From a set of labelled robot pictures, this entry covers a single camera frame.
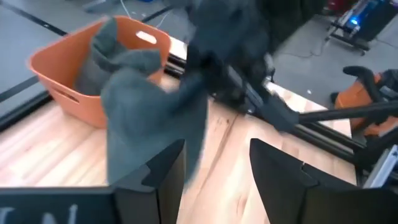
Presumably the orange shop vacuum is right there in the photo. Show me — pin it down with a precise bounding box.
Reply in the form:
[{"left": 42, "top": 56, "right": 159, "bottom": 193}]
[{"left": 330, "top": 65, "right": 398, "bottom": 138}]

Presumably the black bracket with rod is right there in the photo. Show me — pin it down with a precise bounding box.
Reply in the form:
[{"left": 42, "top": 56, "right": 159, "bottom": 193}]
[{"left": 244, "top": 89, "right": 398, "bottom": 133}]

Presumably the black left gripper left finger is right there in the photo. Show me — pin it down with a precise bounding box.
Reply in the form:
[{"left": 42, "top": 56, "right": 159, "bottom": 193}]
[{"left": 112, "top": 138, "right": 187, "bottom": 224}]

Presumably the orange plastic basket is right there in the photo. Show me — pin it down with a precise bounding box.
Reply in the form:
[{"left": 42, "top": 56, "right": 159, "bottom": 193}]
[{"left": 28, "top": 15, "right": 172, "bottom": 129}]

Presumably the equipment cart with blue light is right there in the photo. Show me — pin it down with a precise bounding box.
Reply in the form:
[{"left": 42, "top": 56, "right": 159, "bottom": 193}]
[{"left": 325, "top": 0, "right": 398, "bottom": 57}]

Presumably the light grey fabric hat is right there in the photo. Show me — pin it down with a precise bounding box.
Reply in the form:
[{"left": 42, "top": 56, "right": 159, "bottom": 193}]
[{"left": 99, "top": 60, "right": 210, "bottom": 188}]

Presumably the silver aluminium extrusion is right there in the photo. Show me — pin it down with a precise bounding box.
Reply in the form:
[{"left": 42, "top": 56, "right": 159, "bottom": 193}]
[{"left": 362, "top": 144, "right": 398, "bottom": 189}]

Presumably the black table edge rail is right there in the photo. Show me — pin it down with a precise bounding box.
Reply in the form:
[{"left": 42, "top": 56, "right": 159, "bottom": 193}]
[{"left": 164, "top": 52, "right": 366, "bottom": 164}]

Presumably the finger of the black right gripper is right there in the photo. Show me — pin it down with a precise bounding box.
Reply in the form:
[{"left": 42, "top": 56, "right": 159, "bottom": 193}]
[
  {"left": 214, "top": 63, "right": 262, "bottom": 110},
  {"left": 182, "top": 43, "right": 222, "bottom": 105}
]

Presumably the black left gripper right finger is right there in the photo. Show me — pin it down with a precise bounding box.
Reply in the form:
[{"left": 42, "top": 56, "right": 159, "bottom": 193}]
[{"left": 249, "top": 138, "right": 360, "bottom": 224}]

